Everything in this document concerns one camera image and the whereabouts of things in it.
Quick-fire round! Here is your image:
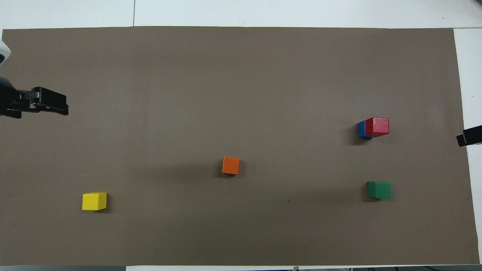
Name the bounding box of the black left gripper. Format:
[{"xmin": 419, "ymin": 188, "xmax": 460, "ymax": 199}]
[{"xmin": 0, "ymin": 74, "xmax": 69, "ymax": 119}]

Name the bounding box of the red wooden block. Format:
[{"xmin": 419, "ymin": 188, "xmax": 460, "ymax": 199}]
[{"xmin": 365, "ymin": 117, "xmax": 390, "ymax": 136}]

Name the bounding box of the green wooden block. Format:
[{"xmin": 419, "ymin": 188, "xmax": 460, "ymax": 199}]
[{"xmin": 368, "ymin": 181, "xmax": 392, "ymax": 199}]

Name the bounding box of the blue wooden block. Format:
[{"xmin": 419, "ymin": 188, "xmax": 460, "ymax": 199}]
[{"xmin": 357, "ymin": 120, "xmax": 373, "ymax": 140}]

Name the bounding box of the yellow wooden block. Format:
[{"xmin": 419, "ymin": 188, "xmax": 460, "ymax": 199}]
[{"xmin": 82, "ymin": 192, "xmax": 108, "ymax": 211}]

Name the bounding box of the orange wooden block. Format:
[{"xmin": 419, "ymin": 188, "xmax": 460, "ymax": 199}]
[{"xmin": 222, "ymin": 157, "xmax": 240, "ymax": 175}]

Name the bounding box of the brown table mat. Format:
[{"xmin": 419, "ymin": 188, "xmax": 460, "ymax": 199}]
[{"xmin": 0, "ymin": 26, "xmax": 480, "ymax": 266}]

